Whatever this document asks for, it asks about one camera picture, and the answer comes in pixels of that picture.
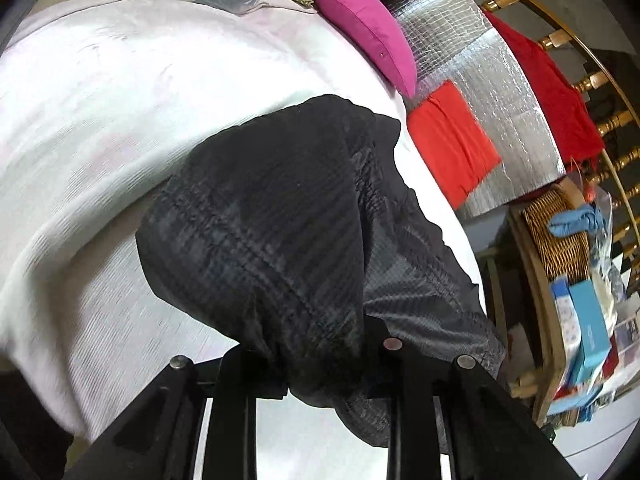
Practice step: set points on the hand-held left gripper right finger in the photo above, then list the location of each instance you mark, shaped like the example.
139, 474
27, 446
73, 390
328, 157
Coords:
400, 380

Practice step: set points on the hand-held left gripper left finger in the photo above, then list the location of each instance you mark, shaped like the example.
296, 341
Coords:
250, 375

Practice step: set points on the dark checked padded jacket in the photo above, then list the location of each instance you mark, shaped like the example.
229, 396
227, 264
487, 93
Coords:
275, 220

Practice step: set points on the wooden side table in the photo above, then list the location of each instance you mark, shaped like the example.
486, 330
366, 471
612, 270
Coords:
537, 300

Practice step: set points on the light blue box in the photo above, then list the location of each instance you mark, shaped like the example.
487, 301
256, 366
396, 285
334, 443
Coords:
590, 325

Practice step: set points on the wicker basket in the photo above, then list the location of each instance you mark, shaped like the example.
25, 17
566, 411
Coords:
555, 250

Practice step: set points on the blue cloth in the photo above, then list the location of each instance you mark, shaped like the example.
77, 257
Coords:
575, 222

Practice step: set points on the red cushion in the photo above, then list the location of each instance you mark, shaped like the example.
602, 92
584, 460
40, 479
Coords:
450, 145

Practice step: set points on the pale pink bed cover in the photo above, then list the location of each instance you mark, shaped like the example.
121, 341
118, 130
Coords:
100, 135

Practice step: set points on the silver foil insulation sheet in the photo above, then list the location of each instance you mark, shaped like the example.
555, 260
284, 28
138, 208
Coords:
500, 110

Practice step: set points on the dark red hanging cloth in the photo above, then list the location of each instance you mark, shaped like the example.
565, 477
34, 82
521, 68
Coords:
545, 90

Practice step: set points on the wooden spindle headboard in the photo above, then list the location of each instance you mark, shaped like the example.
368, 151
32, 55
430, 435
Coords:
617, 121

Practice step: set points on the magenta pillow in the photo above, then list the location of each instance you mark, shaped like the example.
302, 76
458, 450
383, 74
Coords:
370, 25

